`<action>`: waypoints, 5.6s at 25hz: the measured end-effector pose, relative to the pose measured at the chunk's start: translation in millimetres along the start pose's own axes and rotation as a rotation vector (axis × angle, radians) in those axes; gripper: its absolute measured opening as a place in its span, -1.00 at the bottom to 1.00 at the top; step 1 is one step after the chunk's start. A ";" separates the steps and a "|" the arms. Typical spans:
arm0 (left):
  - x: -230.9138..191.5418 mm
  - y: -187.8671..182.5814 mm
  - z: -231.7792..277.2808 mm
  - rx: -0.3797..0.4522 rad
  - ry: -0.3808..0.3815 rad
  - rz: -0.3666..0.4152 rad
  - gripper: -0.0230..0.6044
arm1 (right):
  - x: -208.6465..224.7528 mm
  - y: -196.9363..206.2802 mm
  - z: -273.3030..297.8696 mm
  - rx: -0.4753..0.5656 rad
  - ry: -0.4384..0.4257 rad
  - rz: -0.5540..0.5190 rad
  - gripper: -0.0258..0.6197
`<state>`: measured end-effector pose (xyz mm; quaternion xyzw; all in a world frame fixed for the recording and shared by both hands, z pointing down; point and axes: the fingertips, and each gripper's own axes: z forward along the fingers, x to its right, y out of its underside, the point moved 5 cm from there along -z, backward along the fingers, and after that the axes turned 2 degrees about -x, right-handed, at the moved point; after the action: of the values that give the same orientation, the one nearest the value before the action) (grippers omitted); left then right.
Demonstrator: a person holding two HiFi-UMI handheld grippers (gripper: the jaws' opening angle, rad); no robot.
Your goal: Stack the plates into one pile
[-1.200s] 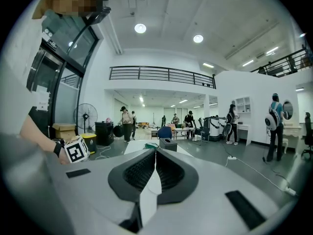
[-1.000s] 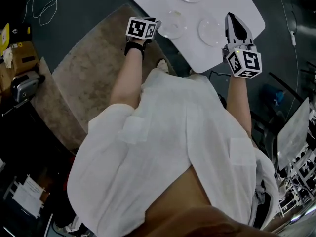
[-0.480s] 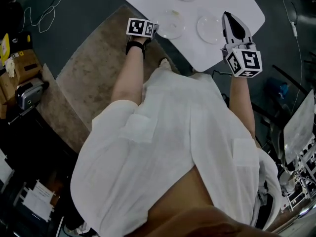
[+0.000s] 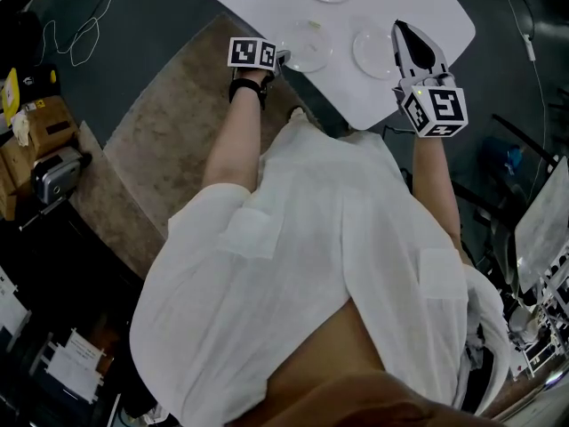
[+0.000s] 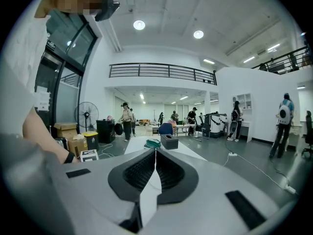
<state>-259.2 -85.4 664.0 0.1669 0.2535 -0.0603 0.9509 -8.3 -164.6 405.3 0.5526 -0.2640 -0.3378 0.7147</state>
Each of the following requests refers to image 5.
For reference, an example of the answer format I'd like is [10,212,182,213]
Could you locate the black cabinet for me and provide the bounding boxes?
[95,119,116,144]

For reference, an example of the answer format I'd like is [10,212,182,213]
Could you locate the cardboard box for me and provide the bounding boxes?
[54,122,78,140]
[67,134,89,158]

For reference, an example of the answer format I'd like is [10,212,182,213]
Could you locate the silver suitcase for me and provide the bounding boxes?
[54,137,69,152]

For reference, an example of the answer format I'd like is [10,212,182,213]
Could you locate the black head-mounted camera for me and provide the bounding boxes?
[94,0,121,22]

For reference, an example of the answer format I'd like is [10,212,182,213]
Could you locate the person's left forearm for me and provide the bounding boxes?
[22,106,81,165]

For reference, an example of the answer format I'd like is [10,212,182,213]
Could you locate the white and black robot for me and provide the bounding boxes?
[203,111,230,139]

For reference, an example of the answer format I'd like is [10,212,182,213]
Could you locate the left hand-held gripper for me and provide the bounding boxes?
[80,149,100,163]

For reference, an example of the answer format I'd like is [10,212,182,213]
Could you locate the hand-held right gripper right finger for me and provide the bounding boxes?
[141,148,298,235]

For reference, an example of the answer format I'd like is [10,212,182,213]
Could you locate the white desk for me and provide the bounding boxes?
[239,120,253,143]

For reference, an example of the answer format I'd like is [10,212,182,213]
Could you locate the black framed glass door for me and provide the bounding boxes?
[34,8,99,134]

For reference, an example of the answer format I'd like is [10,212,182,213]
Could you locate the blue chair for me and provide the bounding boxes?
[158,122,174,136]

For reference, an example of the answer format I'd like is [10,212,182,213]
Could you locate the black standing fan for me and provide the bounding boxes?
[74,101,100,135]

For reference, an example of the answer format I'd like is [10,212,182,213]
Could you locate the white dresser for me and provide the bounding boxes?
[286,123,305,148]

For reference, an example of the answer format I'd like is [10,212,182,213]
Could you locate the black mezzanine railing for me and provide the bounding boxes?
[251,45,313,75]
[109,63,218,86]

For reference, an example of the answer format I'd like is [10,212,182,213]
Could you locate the white paper sheet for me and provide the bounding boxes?
[35,86,51,112]

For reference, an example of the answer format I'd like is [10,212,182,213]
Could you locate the white folding table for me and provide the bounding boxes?
[174,124,197,137]

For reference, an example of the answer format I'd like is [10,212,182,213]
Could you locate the black office chair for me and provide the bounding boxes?
[301,110,313,159]

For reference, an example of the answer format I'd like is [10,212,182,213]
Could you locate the black bin with yellow lid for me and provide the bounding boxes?
[81,131,100,151]

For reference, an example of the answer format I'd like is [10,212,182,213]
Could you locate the white shelf cabinet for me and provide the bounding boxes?
[231,93,253,110]

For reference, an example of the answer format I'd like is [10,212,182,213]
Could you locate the black tissue box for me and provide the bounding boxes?
[160,134,179,151]

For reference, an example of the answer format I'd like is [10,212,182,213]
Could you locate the white ceiling pipes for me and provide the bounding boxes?
[104,8,123,53]

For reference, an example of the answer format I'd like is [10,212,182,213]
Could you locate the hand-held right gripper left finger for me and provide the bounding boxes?
[58,148,156,235]

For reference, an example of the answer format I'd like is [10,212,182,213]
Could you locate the black wristband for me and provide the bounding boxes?
[64,151,75,165]

